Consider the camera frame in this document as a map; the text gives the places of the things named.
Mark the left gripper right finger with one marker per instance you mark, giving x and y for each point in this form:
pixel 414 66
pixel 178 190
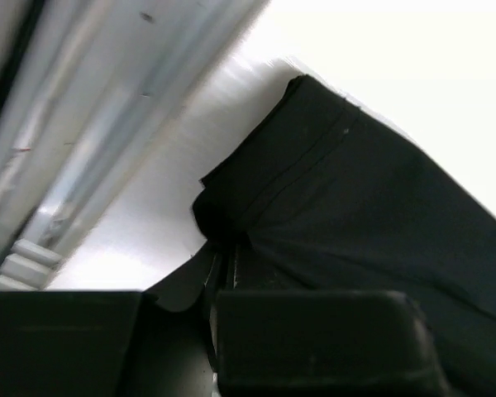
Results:
pixel 275 338

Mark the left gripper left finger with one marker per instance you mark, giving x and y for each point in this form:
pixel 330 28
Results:
pixel 110 343

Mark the black trousers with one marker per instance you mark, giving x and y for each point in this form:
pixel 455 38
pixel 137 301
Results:
pixel 321 195

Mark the left aluminium rail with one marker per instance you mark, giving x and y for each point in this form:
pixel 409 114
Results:
pixel 98 80

